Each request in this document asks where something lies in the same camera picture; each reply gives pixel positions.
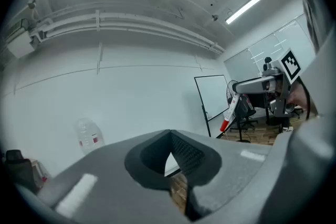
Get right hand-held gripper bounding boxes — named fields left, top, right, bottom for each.
left=233, top=47, right=302, bottom=118

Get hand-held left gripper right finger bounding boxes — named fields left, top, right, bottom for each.
left=170, top=112, right=336, bottom=224

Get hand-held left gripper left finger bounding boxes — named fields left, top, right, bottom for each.
left=15, top=129, right=191, bottom=224

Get red and white pen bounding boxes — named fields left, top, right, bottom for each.
left=219, top=93, right=241, bottom=132

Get person's right hand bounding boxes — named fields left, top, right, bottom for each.
left=287, top=83, right=310, bottom=110

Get black standing fan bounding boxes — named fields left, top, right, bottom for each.
left=225, top=79, right=240, bottom=103

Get black framed whiteboard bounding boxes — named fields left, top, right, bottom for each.
left=193, top=74, right=232, bottom=137

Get large clear water bottle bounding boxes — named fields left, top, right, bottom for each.
left=75, top=117, right=106, bottom=156

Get ceiling light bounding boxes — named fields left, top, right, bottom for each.
left=225, top=0, right=261, bottom=25

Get person's olive shirt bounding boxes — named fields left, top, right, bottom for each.
left=298, top=0, right=336, bottom=119

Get white ceiling pipes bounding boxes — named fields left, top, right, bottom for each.
left=28, top=10, right=227, bottom=55

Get white air conditioner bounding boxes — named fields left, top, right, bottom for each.
left=4, top=17, right=37, bottom=59

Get right hand-held gripper camera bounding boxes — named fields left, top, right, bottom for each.
left=263, top=56, right=274, bottom=72

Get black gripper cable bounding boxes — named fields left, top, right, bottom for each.
left=298, top=78, right=312, bottom=122

